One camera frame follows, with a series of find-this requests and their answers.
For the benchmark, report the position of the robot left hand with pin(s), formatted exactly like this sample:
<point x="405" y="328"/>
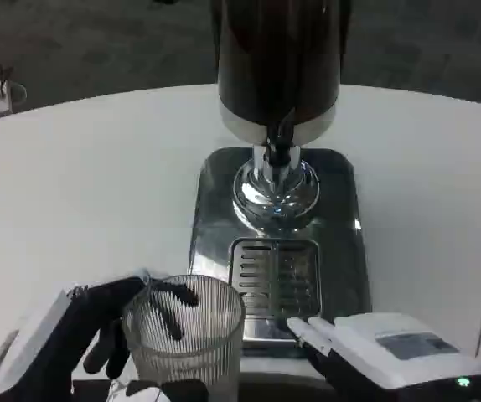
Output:
<point x="52" y="335"/>

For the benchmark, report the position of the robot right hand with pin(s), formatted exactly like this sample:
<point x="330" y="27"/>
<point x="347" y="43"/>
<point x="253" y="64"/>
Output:
<point x="391" y="356"/>

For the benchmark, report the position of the clear ribbed glass cup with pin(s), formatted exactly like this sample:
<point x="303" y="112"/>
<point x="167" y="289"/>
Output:
<point x="190" y="360"/>

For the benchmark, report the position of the steel drip tray grid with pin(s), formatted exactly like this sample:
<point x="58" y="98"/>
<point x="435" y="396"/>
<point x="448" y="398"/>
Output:
<point x="276" y="276"/>

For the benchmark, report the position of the black drink dispenser steel base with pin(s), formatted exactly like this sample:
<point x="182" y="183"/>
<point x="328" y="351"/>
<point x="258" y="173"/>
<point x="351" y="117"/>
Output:
<point x="278" y="75"/>

